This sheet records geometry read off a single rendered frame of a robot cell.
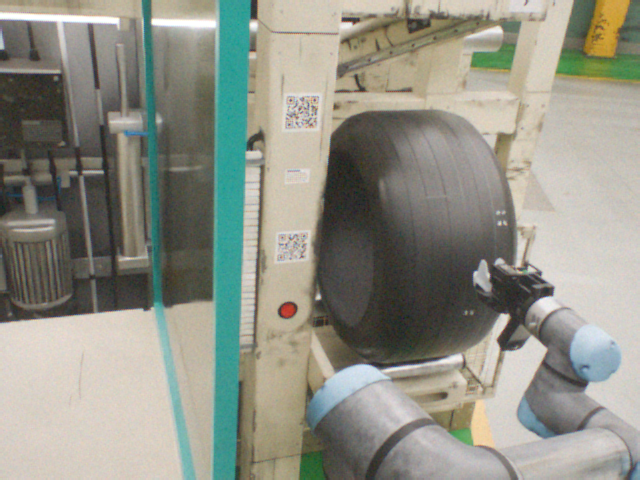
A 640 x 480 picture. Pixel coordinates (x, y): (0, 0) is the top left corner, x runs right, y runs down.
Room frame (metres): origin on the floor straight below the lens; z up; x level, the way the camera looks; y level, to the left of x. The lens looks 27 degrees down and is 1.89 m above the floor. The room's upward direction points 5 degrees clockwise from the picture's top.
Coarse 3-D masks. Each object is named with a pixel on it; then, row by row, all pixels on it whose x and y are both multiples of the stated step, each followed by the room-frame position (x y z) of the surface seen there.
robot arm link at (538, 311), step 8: (536, 304) 0.97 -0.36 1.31; (544, 304) 0.96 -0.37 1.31; (552, 304) 0.95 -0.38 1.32; (560, 304) 0.95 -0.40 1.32; (528, 312) 0.96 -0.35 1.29; (536, 312) 0.95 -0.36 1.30; (544, 312) 0.94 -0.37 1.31; (528, 320) 0.96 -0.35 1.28; (536, 320) 0.94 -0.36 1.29; (528, 328) 0.95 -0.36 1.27; (536, 328) 0.94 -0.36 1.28; (536, 336) 0.94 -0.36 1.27
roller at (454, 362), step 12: (420, 360) 1.30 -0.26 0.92; (432, 360) 1.31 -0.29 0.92; (444, 360) 1.31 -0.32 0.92; (456, 360) 1.32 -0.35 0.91; (336, 372) 1.23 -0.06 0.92; (384, 372) 1.26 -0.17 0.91; (396, 372) 1.27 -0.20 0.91; (408, 372) 1.27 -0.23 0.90; (420, 372) 1.29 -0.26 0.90; (432, 372) 1.30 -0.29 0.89
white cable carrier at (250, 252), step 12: (252, 156) 1.23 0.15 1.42; (252, 168) 1.23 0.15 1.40; (252, 180) 1.23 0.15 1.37; (252, 192) 1.23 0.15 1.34; (252, 204) 1.23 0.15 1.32; (252, 216) 1.23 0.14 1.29; (252, 228) 1.23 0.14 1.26; (252, 240) 1.23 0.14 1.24; (252, 252) 1.23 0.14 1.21; (252, 264) 1.23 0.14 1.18; (252, 276) 1.23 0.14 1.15; (252, 288) 1.23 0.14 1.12; (252, 300) 1.23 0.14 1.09; (252, 312) 1.23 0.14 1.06; (252, 324) 1.23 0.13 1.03; (240, 336) 1.23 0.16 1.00; (252, 336) 1.23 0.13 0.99
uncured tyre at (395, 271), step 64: (384, 128) 1.35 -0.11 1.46; (448, 128) 1.39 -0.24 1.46; (384, 192) 1.23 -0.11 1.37; (448, 192) 1.23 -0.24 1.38; (320, 256) 1.53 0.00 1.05; (384, 256) 1.17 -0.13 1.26; (448, 256) 1.16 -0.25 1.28; (512, 256) 1.23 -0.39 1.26; (384, 320) 1.15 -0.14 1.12; (448, 320) 1.16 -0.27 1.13
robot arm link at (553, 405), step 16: (544, 368) 0.87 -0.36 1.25; (544, 384) 0.85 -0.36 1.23; (560, 384) 0.84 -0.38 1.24; (576, 384) 0.84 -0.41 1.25; (528, 400) 0.86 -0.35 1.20; (544, 400) 0.84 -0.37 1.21; (560, 400) 0.83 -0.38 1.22; (576, 400) 0.82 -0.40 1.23; (592, 400) 0.83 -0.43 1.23; (528, 416) 0.84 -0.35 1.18; (544, 416) 0.83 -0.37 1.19; (560, 416) 0.81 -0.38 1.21; (576, 416) 0.80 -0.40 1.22; (544, 432) 0.82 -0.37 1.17; (560, 432) 0.81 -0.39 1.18
